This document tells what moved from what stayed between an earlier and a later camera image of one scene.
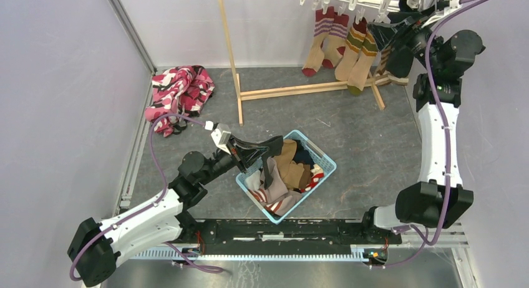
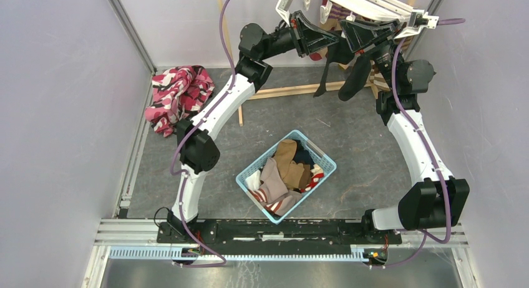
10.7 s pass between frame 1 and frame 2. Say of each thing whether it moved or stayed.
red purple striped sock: moved
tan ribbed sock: stayed
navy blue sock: stayed
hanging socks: stayed
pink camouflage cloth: stayed
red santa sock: stayed
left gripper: moved
